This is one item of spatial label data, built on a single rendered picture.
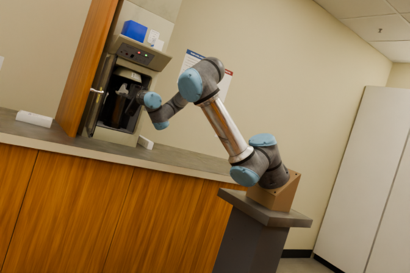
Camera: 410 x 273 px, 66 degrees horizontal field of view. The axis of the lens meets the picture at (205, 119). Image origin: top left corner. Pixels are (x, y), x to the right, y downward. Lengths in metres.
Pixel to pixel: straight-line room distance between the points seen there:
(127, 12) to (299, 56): 1.94
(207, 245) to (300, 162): 1.79
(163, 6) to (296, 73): 1.76
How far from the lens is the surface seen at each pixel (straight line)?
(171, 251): 1.98
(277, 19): 3.08
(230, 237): 1.55
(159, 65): 1.85
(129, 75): 1.87
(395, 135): 3.96
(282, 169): 1.46
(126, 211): 1.73
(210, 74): 1.20
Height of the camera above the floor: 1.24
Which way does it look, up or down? level
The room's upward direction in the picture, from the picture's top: 18 degrees clockwise
